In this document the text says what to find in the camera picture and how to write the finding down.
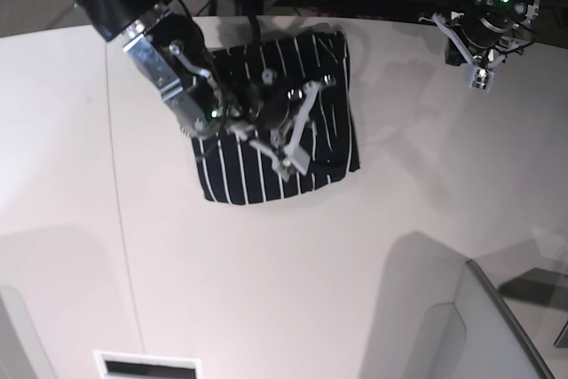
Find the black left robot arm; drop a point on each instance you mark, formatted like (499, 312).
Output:
(519, 12)

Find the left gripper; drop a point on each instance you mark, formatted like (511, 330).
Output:
(478, 43)

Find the grey monitor edge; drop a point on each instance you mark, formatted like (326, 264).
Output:
(523, 340)

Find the navy white striped t-shirt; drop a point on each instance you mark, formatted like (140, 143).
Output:
(232, 172)

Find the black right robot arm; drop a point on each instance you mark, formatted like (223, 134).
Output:
(169, 49)

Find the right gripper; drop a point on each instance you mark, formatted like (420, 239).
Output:
(274, 117)

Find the white slotted box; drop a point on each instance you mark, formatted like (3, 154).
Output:
(111, 364)

